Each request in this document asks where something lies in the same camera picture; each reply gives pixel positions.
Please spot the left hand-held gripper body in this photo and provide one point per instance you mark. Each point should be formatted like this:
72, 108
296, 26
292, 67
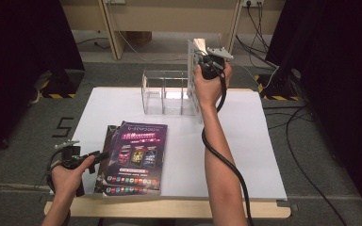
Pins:
72, 157

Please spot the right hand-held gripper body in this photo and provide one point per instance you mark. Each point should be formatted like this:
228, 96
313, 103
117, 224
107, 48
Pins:
213, 67

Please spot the black and red magazine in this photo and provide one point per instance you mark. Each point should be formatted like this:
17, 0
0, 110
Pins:
107, 138

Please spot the white book with picture grid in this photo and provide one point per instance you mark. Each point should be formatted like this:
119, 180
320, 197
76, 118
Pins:
194, 94

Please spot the purple magazine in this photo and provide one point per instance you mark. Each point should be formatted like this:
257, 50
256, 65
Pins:
138, 157

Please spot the clear acrylic book rack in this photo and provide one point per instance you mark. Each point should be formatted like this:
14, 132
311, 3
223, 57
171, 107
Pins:
163, 100

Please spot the person's left hand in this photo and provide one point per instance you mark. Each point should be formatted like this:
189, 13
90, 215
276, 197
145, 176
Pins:
66, 179

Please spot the person's right hand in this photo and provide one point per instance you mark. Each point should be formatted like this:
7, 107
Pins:
209, 91

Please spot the beige desk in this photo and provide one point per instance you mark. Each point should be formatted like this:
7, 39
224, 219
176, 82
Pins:
157, 19

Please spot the brown box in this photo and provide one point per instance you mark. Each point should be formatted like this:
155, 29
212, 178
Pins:
139, 37

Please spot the hazard-striped stand base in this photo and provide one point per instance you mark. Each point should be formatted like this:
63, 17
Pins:
278, 89
62, 84

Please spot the black curtain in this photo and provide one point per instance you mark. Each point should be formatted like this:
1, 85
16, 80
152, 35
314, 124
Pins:
336, 78
22, 62

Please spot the white wall socket with plugs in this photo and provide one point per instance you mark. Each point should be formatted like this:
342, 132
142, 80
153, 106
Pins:
253, 3

